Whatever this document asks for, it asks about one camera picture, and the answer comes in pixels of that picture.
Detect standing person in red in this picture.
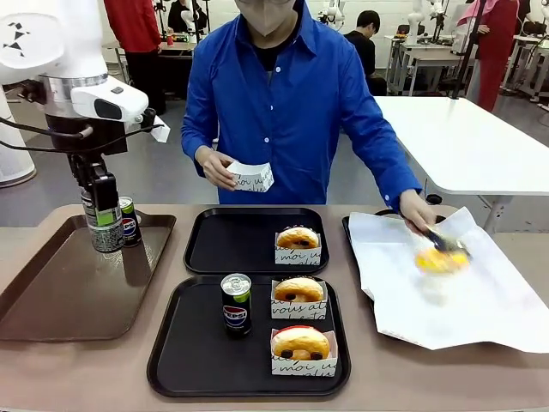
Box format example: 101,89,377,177
104,0,166,115

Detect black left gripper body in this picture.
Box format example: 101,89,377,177
45,113,130,173

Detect person in red, pink hijab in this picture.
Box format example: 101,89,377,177
456,0,522,112

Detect white paper sheet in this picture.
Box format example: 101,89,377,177
347,206,549,353

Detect person's right forearm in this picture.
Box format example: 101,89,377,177
180,122,220,165

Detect brown plastic tray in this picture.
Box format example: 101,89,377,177
0,213,178,343

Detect brown handled metal tongs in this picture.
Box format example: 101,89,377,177
422,225,473,261

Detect white folding table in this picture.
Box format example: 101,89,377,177
372,94,549,235

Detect background person in black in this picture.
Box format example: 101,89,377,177
166,0,202,33

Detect black plastic tray with handles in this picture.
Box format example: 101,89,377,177
341,209,447,340

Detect black metal pole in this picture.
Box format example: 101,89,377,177
448,0,488,100

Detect white printed paper box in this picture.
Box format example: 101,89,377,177
225,161,275,194

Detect person's left hand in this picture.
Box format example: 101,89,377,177
398,188,438,235

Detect grey background desk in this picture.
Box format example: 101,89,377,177
501,36,549,102

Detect person's right hand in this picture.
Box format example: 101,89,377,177
195,148,239,192

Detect seated person in black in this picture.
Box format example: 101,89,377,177
342,10,389,98

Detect beige face mask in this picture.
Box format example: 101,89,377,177
239,0,297,38

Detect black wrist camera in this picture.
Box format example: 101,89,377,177
133,106,158,129

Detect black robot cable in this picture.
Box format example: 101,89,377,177
0,115,94,151

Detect white paper tag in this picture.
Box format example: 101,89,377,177
148,113,172,143

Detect grey background table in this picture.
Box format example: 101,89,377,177
385,33,477,98

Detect black Pepsi can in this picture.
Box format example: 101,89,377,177
220,273,253,339
81,191,126,253
118,196,142,249

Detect yellow glazed sprinkle donut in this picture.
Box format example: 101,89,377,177
413,246,471,276

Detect person's left forearm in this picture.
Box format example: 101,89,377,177
359,111,424,212

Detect person in blue shirt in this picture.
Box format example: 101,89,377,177
180,0,424,214

